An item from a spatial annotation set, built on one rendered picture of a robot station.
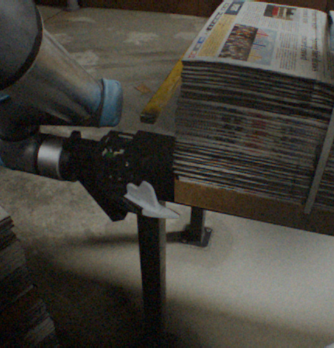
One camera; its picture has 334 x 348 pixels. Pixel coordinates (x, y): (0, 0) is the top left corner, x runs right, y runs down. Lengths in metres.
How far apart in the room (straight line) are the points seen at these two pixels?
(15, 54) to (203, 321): 1.21
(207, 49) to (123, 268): 1.15
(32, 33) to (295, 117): 0.31
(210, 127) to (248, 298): 1.03
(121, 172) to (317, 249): 1.19
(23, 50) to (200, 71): 0.23
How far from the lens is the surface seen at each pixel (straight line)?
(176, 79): 0.89
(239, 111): 0.49
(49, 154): 0.67
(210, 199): 0.57
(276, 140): 0.50
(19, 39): 0.31
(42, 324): 0.82
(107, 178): 0.65
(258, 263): 1.57
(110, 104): 0.60
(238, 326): 1.41
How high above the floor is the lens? 1.22
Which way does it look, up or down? 40 degrees down
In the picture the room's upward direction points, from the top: straight up
